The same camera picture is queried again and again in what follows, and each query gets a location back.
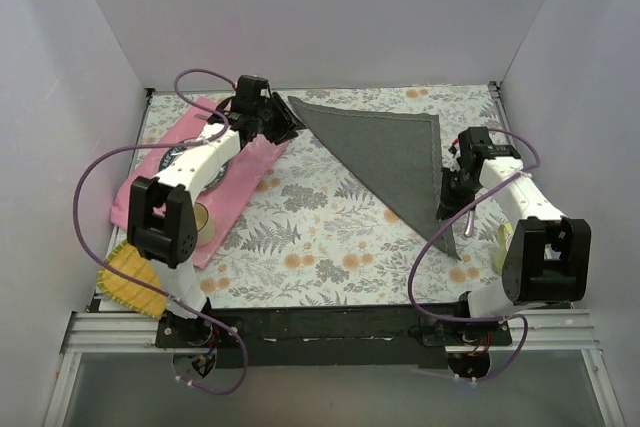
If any grey cloth napkin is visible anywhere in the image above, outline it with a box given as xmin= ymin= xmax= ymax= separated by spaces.
xmin=288 ymin=96 xmax=442 ymax=240

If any silver table knife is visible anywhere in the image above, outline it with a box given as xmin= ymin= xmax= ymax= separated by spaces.
xmin=464 ymin=209 xmax=475 ymax=238

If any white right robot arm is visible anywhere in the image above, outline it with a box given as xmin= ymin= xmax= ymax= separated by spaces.
xmin=436 ymin=127 xmax=592 ymax=345

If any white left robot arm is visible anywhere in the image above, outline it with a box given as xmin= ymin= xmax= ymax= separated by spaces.
xmin=127 ymin=75 xmax=303 ymax=347

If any pink cloth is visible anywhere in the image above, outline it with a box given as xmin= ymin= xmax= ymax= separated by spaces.
xmin=109 ymin=95 xmax=292 ymax=271

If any light green mug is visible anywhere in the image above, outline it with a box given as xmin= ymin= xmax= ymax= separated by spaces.
xmin=491 ymin=222 xmax=514 ymax=275

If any dark round plate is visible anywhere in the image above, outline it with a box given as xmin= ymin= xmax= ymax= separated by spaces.
xmin=156 ymin=136 xmax=240 ymax=199

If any floral patterned table mat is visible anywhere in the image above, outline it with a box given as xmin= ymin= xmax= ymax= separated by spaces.
xmin=99 ymin=84 xmax=560 ymax=309

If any cream mug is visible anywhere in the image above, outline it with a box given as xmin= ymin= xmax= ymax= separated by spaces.
xmin=194 ymin=202 xmax=216 ymax=247

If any yellow bamboo mat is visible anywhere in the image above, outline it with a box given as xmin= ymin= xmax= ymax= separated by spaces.
xmin=96 ymin=241 xmax=169 ymax=321

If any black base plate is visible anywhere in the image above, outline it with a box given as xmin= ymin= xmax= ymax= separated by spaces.
xmin=155 ymin=305 xmax=512 ymax=369

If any aluminium frame rail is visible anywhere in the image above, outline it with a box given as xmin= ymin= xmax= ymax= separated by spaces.
xmin=42 ymin=81 xmax=626 ymax=427

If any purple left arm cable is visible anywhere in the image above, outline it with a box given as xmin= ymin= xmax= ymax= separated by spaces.
xmin=73 ymin=68 xmax=250 ymax=396

